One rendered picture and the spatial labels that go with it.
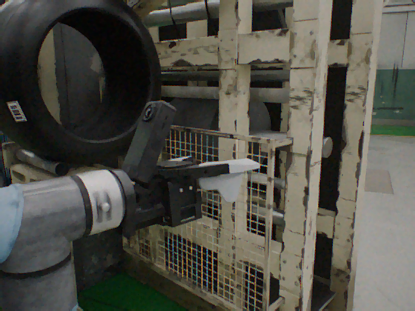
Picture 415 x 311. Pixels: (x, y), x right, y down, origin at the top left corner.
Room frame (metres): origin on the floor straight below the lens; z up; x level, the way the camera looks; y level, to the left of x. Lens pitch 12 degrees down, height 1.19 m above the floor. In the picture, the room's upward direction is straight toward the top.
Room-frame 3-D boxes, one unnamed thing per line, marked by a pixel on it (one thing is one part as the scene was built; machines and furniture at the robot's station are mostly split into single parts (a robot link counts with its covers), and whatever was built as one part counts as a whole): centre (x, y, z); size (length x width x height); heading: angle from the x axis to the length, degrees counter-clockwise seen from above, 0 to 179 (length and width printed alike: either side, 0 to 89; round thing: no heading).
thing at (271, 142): (1.43, 0.12, 0.65); 0.90 x 0.02 x 0.70; 47
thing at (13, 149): (1.47, 0.64, 0.90); 0.40 x 0.03 x 0.10; 137
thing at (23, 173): (1.24, 0.61, 0.83); 0.36 x 0.09 x 0.06; 47
